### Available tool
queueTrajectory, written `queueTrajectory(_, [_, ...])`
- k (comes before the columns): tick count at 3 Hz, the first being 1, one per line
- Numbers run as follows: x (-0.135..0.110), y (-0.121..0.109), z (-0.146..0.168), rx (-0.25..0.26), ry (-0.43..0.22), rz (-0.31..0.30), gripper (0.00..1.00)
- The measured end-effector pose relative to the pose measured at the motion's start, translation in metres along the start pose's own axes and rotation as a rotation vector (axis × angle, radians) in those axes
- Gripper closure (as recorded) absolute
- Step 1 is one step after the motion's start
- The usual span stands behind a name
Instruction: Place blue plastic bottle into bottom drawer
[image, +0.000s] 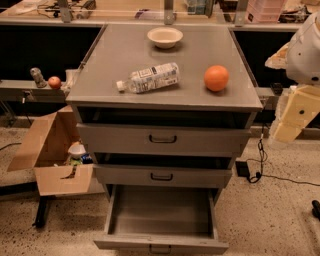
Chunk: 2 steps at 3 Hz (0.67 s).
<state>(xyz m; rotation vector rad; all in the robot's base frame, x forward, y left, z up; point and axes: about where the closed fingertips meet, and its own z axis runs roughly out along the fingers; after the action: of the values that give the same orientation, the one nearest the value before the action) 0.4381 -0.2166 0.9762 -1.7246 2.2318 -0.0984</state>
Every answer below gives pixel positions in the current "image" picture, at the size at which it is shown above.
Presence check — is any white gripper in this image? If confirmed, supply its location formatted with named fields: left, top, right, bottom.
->
left=265, top=12, right=320, bottom=143

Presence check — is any clear plastic water bottle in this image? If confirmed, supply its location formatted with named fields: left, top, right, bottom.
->
left=116, top=62, right=180, bottom=94

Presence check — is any grey metal drawer cabinet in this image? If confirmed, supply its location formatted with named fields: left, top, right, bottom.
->
left=65, top=23, right=264, bottom=256

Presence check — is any top grey drawer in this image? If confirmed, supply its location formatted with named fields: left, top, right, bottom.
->
left=77, top=123, right=250, bottom=157

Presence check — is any grey drawer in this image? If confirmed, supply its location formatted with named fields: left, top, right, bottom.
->
left=77, top=123, right=250, bottom=157
left=95, top=185, right=228, bottom=255
left=94, top=164, right=232, bottom=188

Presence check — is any bottom grey drawer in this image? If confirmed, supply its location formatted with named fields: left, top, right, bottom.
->
left=95, top=185, right=228, bottom=255

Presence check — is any middle grey drawer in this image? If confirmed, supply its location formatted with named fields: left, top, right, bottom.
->
left=94, top=164, right=232, bottom=188

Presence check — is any orange fruit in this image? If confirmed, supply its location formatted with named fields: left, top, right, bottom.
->
left=204, top=65, right=229, bottom=92

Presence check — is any pink plastic crate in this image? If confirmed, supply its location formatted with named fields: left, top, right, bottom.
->
left=246, top=0, right=287, bottom=23

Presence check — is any black power adapter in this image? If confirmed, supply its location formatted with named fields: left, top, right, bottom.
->
left=236, top=161, right=250, bottom=178

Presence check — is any white paper bowl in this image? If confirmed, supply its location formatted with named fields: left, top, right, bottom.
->
left=147, top=27, right=183, bottom=49

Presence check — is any white bowl in box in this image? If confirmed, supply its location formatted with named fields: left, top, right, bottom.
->
left=68, top=144, right=86, bottom=159

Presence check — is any red apple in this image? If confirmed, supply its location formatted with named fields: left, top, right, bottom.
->
left=48, top=76, right=62, bottom=89

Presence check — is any small grey figurine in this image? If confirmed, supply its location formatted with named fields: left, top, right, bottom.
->
left=30, top=67, right=47, bottom=88

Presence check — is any brown cardboard box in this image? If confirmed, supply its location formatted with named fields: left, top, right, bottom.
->
left=8, top=106, right=104, bottom=196

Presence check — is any black table leg base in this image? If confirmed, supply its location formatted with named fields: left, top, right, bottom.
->
left=32, top=196, right=55, bottom=229

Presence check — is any black floor cable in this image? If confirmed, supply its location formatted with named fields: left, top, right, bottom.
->
left=246, top=124, right=320, bottom=188

